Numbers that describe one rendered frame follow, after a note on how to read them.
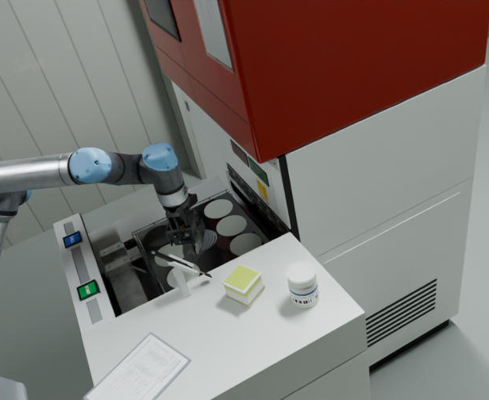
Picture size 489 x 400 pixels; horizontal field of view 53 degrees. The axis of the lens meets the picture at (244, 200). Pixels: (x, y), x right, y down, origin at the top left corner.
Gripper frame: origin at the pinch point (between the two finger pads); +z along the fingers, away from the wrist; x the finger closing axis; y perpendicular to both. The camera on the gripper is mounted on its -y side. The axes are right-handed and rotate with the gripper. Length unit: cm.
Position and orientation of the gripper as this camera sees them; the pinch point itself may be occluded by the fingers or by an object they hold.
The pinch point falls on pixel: (195, 249)
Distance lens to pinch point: 139.8
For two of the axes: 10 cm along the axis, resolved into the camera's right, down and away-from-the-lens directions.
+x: 9.8, -1.2, -1.5
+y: -0.4, 6.2, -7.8
